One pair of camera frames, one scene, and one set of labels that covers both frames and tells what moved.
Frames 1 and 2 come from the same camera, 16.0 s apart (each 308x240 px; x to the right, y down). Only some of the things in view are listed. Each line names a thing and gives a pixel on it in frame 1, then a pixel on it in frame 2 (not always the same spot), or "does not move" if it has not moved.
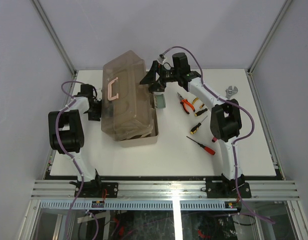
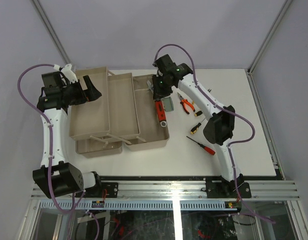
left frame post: x=54 y=35 does not move
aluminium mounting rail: x=157 y=190 does not move
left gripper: x=93 y=116 → x=86 y=95
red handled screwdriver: x=207 y=149 does not move
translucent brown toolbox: x=127 y=112 → x=152 y=134
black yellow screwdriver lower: x=195 y=129 does not move
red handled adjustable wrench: x=229 y=92 → x=160 y=107
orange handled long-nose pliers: x=184 y=102 does not move
